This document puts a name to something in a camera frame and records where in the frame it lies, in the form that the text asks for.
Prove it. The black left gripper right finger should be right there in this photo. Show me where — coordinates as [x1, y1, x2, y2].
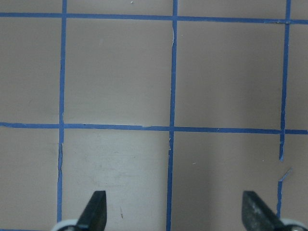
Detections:
[242, 191, 285, 231]

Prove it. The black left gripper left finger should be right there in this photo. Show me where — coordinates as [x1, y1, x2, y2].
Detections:
[76, 191, 107, 231]

